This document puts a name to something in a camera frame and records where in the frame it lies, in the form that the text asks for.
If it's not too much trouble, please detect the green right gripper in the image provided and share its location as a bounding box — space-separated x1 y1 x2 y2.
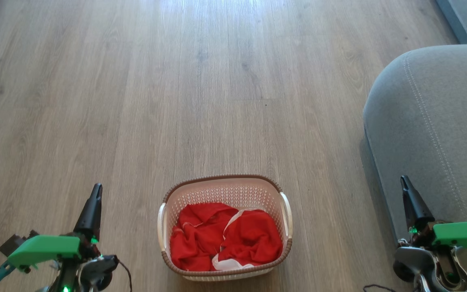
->
401 175 467 254

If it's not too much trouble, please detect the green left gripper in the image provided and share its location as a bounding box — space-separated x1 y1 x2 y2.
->
7 183 103 268

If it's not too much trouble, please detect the red white cloth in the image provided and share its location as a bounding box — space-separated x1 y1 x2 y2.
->
170 202 283 272

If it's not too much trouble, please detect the grey fabric sofa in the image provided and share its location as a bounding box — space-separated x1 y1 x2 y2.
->
363 44 467 292

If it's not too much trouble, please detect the beige plastic laundry basket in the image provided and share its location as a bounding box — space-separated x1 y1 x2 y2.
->
157 174 293 282

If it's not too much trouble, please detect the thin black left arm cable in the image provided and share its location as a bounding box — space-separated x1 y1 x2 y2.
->
117 260 133 292

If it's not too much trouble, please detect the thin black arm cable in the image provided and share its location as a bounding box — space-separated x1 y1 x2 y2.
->
363 284 399 292
117 260 133 292

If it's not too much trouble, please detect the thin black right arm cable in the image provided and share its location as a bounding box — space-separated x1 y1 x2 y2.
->
363 284 399 292

